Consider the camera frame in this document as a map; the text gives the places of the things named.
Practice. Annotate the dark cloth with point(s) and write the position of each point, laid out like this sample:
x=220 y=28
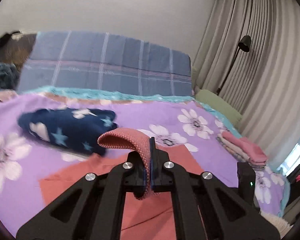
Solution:
x=298 y=192

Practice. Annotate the coral knit garment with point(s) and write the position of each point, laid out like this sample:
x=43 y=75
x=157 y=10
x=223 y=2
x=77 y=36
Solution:
x=145 y=217

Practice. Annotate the purple floral bedsheet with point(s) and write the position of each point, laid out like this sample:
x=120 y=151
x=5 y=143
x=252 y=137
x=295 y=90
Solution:
x=140 y=115

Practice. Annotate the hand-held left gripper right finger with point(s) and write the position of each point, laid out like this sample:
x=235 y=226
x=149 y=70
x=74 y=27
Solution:
x=156 y=170

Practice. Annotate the blue plaid pillow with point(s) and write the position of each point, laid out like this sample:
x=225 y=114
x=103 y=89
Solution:
x=102 y=65

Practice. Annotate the navy star print garment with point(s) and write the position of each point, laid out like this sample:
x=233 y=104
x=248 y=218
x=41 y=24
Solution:
x=72 y=127

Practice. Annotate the green pillow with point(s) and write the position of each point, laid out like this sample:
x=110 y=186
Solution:
x=214 y=102

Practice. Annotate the black floor lamp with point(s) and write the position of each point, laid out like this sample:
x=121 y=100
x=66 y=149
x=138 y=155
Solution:
x=244 y=42

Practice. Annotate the pink folded garment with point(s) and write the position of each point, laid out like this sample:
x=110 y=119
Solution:
x=247 y=148

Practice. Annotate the pile of folded pastel clothes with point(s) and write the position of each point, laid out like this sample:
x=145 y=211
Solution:
x=236 y=155

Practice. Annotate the dark brown patterned cushion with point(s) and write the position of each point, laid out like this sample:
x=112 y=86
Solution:
x=17 y=52

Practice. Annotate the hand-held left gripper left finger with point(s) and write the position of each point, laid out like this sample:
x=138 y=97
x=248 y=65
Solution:
x=135 y=172

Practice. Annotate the beige pleated curtain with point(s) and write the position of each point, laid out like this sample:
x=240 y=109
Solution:
x=277 y=80

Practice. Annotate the teal fluffy blanket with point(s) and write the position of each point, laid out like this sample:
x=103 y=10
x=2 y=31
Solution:
x=2 y=76

